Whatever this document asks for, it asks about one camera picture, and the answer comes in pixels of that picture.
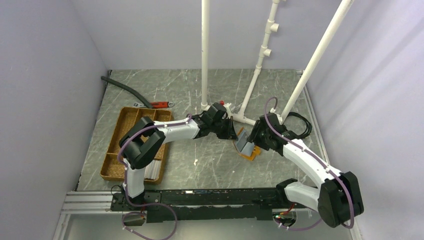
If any aluminium frame rail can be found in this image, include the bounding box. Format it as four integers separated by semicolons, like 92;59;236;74
52;191;113;240

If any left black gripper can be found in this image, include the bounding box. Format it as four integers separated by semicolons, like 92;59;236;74
211;116;238;141

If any white PVC pipe frame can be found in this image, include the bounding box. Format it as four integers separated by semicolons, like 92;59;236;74
201;0;354;125

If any woven brown divided tray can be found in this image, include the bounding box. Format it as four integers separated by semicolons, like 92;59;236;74
99;106;174;185

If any coiled black cable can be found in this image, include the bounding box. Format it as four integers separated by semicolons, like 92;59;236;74
283;111;313;140

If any orange leather card holder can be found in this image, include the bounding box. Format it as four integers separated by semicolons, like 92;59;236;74
233;127;261;162

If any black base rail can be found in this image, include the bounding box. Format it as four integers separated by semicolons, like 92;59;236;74
110;187;292;223

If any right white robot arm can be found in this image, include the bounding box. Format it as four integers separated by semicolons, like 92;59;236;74
248;112;364;228

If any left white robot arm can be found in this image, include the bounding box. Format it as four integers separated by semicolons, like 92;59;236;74
116;102;238;210

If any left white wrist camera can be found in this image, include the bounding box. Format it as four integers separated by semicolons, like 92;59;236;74
219;100;236;114

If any red handled adjustable wrench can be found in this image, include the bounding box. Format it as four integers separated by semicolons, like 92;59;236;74
133;101;175;109

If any black foam hose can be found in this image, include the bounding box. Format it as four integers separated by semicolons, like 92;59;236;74
100;75;154;110

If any stack of credit cards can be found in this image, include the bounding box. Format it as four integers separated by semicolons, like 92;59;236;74
144;160;162;181

